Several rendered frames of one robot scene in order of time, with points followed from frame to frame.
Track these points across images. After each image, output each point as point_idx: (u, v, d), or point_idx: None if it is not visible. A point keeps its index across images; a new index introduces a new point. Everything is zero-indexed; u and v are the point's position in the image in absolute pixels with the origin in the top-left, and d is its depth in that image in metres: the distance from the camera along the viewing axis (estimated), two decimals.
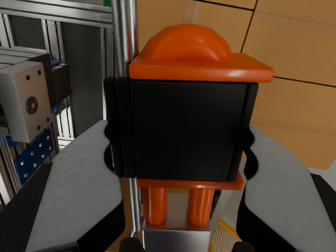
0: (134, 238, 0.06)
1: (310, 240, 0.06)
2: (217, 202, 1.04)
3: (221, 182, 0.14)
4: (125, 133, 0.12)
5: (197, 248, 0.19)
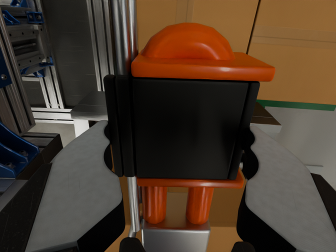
0: (134, 238, 0.06)
1: (310, 239, 0.06)
2: None
3: (222, 180, 0.14)
4: (125, 132, 0.12)
5: (196, 247, 0.19)
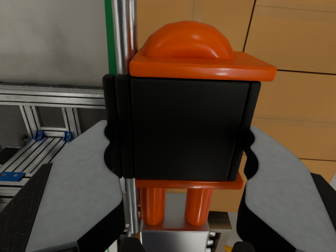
0: (134, 238, 0.06)
1: (310, 239, 0.06)
2: (216, 247, 1.22)
3: (221, 181, 0.14)
4: (125, 133, 0.12)
5: (195, 248, 0.19)
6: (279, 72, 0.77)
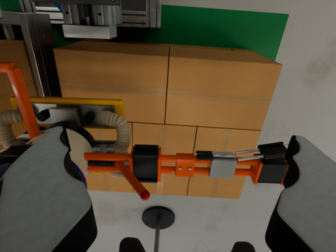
0: (134, 238, 0.06)
1: None
2: (23, 134, 1.22)
3: (257, 180, 0.57)
4: (278, 156, 0.53)
5: (225, 175, 0.57)
6: (192, 147, 1.31)
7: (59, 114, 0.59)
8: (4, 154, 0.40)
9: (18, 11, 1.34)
